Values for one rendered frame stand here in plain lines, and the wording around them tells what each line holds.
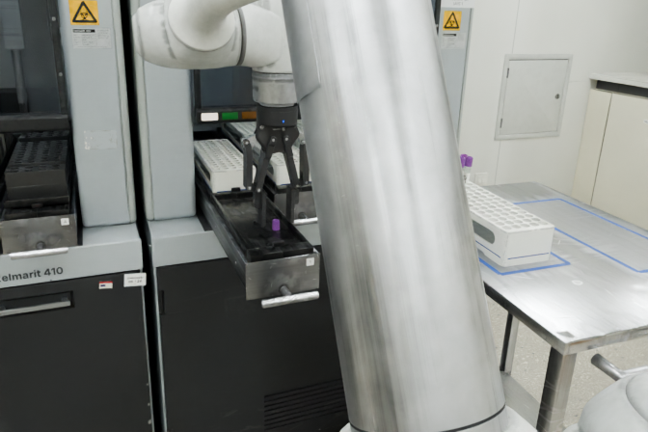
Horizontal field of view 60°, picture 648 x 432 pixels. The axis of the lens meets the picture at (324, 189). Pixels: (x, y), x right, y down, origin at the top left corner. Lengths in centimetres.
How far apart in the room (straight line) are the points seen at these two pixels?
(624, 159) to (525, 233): 241
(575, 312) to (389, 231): 59
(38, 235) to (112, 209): 17
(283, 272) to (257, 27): 41
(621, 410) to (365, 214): 24
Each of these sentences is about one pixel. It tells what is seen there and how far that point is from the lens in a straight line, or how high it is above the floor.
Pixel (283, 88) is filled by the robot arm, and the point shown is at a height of 108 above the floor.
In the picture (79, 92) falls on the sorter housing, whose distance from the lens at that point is 127.
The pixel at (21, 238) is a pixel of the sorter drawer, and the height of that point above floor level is 77.
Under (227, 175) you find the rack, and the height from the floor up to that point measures 85.
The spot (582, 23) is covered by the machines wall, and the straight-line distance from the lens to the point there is 340.
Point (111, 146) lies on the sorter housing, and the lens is 130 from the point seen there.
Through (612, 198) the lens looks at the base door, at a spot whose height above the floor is 26.
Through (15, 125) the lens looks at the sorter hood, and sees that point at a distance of 127.
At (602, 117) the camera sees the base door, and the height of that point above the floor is 68.
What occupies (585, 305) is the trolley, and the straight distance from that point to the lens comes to 93.
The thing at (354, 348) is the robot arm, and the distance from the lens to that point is 35.
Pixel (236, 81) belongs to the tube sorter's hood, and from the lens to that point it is 129.
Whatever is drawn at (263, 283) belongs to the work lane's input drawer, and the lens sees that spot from 99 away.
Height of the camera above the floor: 123
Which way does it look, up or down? 18 degrees down
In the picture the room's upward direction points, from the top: 2 degrees clockwise
